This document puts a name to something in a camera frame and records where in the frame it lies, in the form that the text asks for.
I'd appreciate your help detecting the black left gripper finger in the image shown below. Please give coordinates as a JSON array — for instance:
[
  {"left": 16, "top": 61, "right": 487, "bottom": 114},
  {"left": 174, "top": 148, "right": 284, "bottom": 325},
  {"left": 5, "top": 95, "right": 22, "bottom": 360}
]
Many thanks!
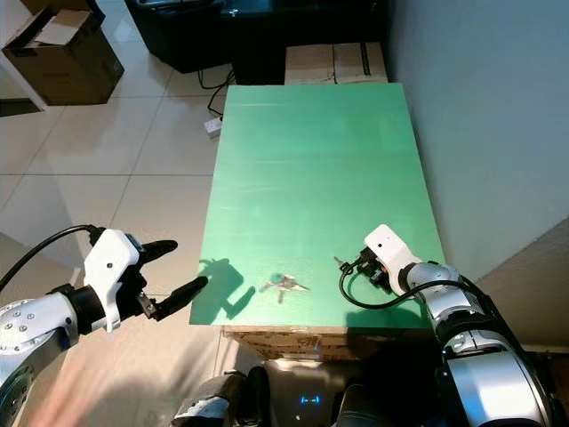
[
  {"left": 153, "top": 276, "right": 209, "bottom": 322},
  {"left": 140, "top": 238, "right": 180, "bottom": 264}
]

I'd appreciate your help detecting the silver bunch of keys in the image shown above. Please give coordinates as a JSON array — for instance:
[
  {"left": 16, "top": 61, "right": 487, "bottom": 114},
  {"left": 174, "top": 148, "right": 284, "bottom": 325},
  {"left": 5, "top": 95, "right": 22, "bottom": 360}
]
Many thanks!
[{"left": 259, "top": 272, "right": 311, "bottom": 304}]

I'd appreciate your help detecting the cardboard box under green board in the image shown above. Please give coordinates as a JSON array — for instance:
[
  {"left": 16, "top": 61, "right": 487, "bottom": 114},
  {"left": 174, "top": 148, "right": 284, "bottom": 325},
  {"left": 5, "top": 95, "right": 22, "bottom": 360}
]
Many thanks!
[{"left": 221, "top": 324, "right": 451, "bottom": 363}]

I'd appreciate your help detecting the green table board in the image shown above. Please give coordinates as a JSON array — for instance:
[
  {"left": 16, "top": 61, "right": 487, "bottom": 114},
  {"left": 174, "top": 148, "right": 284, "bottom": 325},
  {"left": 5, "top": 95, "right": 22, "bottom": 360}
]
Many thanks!
[{"left": 191, "top": 82, "right": 446, "bottom": 333}]

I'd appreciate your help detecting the black robot torso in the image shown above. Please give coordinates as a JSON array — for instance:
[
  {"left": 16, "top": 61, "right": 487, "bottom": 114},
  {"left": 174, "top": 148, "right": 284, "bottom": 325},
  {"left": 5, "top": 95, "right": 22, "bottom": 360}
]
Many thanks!
[{"left": 172, "top": 358, "right": 454, "bottom": 427}]

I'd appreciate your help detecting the open brown cardboard box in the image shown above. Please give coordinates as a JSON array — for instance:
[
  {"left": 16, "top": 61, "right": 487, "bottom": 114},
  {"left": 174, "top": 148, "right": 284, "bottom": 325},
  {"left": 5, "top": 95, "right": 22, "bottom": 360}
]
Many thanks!
[{"left": 2, "top": 8, "right": 126, "bottom": 109}]

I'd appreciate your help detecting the closed taped cardboard box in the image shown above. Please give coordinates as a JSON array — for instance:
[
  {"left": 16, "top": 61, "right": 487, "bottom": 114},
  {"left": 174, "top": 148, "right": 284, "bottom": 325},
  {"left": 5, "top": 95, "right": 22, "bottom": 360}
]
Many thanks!
[{"left": 284, "top": 41, "right": 391, "bottom": 86}]

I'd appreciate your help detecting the black low cabinet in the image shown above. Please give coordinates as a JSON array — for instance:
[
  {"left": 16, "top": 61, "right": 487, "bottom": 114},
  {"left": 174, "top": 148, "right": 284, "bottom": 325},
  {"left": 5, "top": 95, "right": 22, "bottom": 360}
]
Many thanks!
[{"left": 124, "top": 0, "right": 391, "bottom": 87}]

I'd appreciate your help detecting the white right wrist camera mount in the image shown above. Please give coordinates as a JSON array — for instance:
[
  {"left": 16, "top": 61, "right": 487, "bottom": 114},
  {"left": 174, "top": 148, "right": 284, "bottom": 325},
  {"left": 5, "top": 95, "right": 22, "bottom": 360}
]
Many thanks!
[{"left": 362, "top": 223, "right": 424, "bottom": 295}]

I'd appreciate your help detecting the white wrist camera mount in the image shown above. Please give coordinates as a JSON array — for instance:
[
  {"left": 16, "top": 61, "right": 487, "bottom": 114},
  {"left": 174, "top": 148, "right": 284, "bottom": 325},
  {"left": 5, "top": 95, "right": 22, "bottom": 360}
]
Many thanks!
[
  {"left": 84, "top": 228, "right": 142, "bottom": 333},
  {"left": 362, "top": 223, "right": 424, "bottom": 295}
]

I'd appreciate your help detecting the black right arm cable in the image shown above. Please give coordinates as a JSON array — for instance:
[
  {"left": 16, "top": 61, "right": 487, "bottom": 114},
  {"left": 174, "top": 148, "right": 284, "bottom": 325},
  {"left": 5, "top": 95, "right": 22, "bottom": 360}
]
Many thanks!
[{"left": 339, "top": 263, "right": 499, "bottom": 312}]

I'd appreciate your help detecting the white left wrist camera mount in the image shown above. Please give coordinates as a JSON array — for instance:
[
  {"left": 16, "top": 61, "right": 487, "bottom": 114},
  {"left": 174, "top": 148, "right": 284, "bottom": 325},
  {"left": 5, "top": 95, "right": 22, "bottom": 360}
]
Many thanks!
[{"left": 84, "top": 228, "right": 142, "bottom": 333}]

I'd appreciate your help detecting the black floor cable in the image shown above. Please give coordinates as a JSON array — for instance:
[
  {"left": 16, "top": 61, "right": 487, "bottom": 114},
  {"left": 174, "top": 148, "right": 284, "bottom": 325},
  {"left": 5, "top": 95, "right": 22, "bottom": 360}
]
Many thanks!
[{"left": 196, "top": 66, "right": 237, "bottom": 121}]

